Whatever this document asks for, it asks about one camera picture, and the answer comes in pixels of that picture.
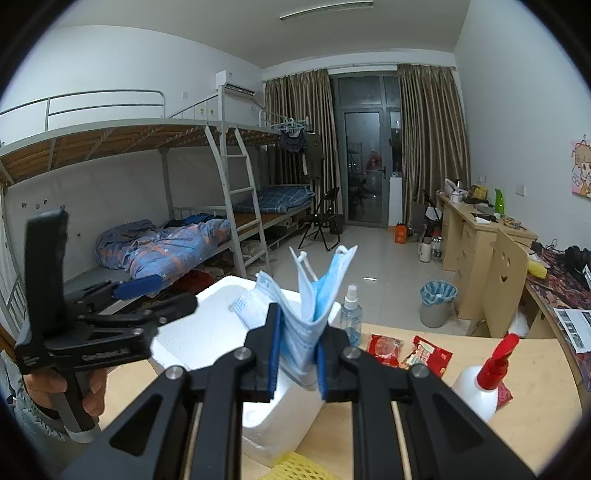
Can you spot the printed paper sheet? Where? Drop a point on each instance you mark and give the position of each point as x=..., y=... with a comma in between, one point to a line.
x=575, y=330

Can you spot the red wipes pack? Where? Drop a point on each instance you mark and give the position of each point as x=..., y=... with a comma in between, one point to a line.
x=506, y=394

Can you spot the grey trash bin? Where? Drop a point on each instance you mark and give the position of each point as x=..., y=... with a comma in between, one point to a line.
x=436, y=307

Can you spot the black folding chair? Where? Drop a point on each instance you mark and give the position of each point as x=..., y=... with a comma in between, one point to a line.
x=323, y=217

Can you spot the pale blue face mask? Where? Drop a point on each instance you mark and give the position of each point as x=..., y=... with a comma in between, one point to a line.
x=298, y=344

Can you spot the dark patterned tablecloth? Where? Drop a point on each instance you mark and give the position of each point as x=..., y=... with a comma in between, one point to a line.
x=554, y=288

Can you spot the yellow foam net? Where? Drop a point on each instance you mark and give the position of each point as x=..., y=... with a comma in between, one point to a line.
x=536, y=269
x=295, y=468

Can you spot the metal bunk bed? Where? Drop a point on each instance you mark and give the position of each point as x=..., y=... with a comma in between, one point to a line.
x=277, y=217
x=115, y=134

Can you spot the dark green jacket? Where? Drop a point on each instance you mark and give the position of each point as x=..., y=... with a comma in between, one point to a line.
x=314, y=154

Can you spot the blue plaid bedding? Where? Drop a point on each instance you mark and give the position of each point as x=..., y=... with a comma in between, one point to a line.
x=281, y=198

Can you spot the glass balcony door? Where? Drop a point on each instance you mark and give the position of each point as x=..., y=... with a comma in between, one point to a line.
x=364, y=161

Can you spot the hanging dark clothes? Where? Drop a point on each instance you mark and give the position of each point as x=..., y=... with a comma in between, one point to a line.
x=292, y=142

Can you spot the ceiling tube light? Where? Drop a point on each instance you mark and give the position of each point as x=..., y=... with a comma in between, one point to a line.
x=318, y=10

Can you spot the wooden smiley chair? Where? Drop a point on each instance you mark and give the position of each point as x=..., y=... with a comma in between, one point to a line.
x=505, y=277

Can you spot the red snack packet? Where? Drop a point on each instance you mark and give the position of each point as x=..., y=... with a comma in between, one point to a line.
x=427, y=355
x=385, y=348

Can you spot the white air conditioner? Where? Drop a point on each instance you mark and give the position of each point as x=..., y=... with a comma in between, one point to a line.
x=238, y=83

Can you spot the clear spray bottle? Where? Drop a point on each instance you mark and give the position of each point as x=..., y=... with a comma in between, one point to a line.
x=352, y=321

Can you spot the green bottle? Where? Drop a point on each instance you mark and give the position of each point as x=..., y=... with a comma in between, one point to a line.
x=499, y=203

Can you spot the cartoon wall poster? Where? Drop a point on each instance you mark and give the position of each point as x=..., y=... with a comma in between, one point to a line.
x=582, y=170

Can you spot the brown curtain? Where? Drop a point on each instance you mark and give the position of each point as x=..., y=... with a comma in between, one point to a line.
x=431, y=138
x=300, y=110

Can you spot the black headphones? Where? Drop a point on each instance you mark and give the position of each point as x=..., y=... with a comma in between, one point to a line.
x=575, y=263

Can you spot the white foam box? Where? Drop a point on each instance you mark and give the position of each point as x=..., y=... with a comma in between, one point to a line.
x=207, y=314

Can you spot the orange bag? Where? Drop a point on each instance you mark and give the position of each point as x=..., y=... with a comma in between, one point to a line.
x=400, y=234

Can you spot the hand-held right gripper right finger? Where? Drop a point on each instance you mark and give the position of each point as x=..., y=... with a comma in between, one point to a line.
x=323, y=369

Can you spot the person's left hand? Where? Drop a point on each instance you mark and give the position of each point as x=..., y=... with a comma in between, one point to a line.
x=41, y=387

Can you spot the grey folding chair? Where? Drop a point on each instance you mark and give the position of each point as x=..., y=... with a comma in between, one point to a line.
x=427, y=212

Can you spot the white red pump bottle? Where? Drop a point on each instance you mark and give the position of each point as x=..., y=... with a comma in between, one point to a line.
x=471, y=387

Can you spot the light wooden desk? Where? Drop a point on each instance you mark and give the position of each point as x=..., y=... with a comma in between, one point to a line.
x=471, y=244

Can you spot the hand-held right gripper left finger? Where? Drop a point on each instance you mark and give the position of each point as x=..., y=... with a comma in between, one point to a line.
x=275, y=355

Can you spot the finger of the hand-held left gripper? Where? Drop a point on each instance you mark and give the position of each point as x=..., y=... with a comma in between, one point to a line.
x=138, y=286
x=175, y=307

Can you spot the white thermos jug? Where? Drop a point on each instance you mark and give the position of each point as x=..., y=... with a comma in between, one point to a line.
x=425, y=251

